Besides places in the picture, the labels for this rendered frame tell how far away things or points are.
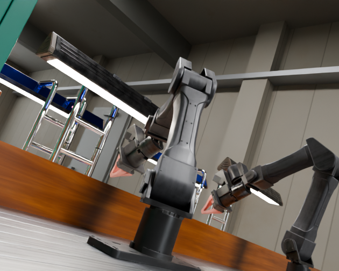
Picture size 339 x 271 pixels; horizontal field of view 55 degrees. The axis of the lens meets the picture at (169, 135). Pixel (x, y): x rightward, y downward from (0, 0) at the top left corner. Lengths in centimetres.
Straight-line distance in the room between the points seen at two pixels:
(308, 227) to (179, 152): 57
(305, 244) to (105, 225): 58
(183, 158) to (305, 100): 302
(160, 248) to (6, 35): 39
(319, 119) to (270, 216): 103
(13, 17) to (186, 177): 36
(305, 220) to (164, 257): 61
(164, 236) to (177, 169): 11
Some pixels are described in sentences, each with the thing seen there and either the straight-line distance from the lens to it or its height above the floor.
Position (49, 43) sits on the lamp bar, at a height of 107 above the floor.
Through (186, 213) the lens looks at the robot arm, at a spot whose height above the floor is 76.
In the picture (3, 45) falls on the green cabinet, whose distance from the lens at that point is 55.
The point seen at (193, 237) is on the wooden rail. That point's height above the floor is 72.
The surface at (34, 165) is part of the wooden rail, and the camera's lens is 61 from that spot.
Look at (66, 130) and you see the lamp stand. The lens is 118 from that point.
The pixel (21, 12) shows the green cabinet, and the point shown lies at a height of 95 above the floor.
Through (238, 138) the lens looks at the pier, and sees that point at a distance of 346.
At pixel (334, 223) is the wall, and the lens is 304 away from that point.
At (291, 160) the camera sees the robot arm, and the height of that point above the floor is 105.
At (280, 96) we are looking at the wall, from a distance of 368.
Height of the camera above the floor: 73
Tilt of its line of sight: 14 degrees up
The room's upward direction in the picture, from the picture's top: 20 degrees clockwise
